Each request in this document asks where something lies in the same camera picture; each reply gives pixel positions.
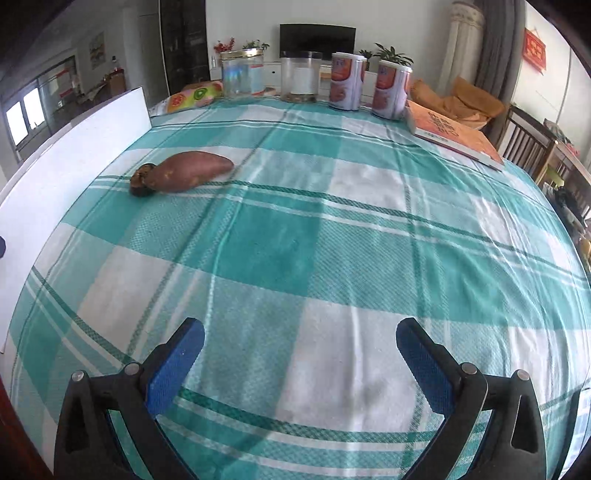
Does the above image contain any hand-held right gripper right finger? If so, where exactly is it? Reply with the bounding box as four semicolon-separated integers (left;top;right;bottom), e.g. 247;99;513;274
396;316;548;480

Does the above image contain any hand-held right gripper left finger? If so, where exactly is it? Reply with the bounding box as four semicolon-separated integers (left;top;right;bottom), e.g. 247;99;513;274
54;316;206;480

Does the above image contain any small dark sweet potato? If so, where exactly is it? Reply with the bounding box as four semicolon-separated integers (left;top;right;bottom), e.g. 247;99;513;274
130;164;155;198

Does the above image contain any large sweet potato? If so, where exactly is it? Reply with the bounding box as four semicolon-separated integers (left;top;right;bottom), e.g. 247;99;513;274
147;151;235;191

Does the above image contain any white board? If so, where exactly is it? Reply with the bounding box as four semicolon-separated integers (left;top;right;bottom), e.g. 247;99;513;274
0;87;151;354

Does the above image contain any teal plaid tablecloth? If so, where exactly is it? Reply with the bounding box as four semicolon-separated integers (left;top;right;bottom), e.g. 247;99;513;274
0;99;591;480

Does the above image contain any orange book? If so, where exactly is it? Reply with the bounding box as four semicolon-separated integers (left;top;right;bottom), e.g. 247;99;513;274
405;99;506;171

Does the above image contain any fruit-print packet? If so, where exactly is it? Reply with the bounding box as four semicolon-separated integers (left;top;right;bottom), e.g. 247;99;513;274
166;80;225;113

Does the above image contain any orange bean bag chair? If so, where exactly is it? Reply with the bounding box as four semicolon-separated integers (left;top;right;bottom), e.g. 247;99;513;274
411;76;506;130

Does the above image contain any dark glass cabinet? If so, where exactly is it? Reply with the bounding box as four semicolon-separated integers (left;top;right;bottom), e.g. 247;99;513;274
159;0;209;81

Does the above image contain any clear jar gold lid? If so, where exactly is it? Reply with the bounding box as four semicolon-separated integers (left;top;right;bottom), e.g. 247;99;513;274
221;50;265;99

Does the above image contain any red flower sprig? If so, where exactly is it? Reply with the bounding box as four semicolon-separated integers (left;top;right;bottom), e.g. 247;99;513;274
213;38;235;68

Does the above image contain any white cabinet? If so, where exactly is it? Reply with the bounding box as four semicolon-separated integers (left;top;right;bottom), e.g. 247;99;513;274
210;60;333;93

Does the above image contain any green plant white pot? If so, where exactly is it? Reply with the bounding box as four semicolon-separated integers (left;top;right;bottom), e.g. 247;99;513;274
374;42;414;68

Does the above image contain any clear jar black lid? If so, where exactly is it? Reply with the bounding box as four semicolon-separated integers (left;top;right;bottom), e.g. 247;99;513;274
280;51;322;103

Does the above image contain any white curtain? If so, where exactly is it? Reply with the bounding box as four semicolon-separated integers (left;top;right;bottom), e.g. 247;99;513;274
436;0;485;95

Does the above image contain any grey curtain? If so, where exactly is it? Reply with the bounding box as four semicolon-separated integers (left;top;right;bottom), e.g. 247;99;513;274
475;0;525;88

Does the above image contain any black television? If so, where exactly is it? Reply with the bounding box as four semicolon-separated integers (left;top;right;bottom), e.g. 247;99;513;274
279;23;356;63

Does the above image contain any framed wall picture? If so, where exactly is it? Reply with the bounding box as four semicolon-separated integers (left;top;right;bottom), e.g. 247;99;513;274
89;31;106;70

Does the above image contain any red wall decoration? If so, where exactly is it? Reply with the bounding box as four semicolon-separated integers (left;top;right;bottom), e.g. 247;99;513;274
524;28;548;75

